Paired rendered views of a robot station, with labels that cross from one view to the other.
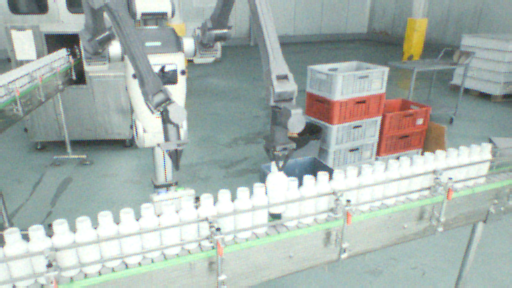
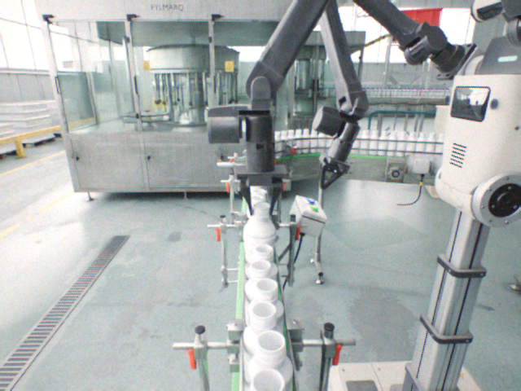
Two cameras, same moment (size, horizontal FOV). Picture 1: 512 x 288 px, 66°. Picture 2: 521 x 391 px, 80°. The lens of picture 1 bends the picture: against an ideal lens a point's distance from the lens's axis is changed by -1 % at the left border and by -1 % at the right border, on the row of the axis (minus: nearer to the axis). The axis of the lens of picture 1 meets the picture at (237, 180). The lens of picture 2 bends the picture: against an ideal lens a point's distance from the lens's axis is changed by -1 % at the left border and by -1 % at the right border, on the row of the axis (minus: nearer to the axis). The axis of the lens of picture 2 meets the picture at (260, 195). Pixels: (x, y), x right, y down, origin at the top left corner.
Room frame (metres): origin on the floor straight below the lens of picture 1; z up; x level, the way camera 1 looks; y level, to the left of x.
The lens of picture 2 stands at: (1.37, -0.70, 1.48)
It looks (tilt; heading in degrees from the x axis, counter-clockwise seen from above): 20 degrees down; 110
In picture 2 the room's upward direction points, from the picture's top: straight up
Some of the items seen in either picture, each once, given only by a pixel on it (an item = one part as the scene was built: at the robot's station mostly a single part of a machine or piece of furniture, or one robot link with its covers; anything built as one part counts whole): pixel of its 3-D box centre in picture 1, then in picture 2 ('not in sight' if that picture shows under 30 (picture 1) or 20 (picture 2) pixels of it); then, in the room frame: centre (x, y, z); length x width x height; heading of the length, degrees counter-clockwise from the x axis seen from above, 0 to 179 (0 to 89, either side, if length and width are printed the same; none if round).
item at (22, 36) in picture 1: (23, 44); not in sight; (4.40, 2.26, 1.22); 0.23 x 0.04 x 0.32; 94
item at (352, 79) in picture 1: (346, 79); not in sight; (3.61, -0.98, 1.00); 0.61 x 0.41 x 0.22; 119
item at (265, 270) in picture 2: (307, 199); (260, 302); (1.20, -0.24, 1.08); 0.06 x 0.06 x 0.17
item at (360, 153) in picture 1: (339, 148); not in sight; (3.61, -0.98, 0.33); 0.61 x 0.41 x 0.22; 118
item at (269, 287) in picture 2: (320, 195); (265, 325); (1.23, -0.29, 1.08); 0.06 x 0.06 x 0.17
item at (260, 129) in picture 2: (280, 115); (256, 129); (1.15, -0.13, 1.39); 0.07 x 0.06 x 0.07; 23
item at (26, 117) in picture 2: not in sight; (16, 125); (-7.18, 4.70, 0.50); 1.23 x 1.04 x 1.00; 23
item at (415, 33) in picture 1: (413, 41); not in sight; (10.45, -4.41, 0.55); 0.40 x 0.40 x 1.10; 22
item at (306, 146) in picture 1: (294, 162); not in sight; (3.30, -0.51, 0.32); 0.45 x 0.45 x 0.64
